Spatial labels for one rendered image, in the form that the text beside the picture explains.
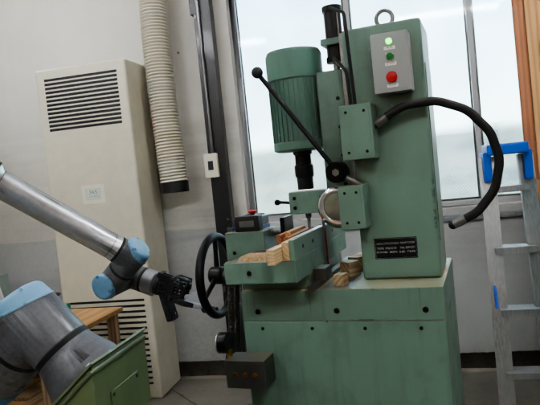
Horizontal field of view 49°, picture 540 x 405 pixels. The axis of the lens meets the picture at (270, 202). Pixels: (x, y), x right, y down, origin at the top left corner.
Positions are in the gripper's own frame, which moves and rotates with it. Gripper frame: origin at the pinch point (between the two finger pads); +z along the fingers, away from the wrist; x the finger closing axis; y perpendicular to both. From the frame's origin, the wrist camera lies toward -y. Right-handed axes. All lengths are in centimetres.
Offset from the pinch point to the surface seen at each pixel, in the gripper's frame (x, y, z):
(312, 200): -5, 47, 29
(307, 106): -8, 75, 21
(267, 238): -6.6, 31.8, 18.2
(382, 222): -13, 47, 52
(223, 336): -29.5, 5.9, 18.8
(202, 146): 119, 40, -69
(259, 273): -33, 28, 26
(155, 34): 101, 93, -100
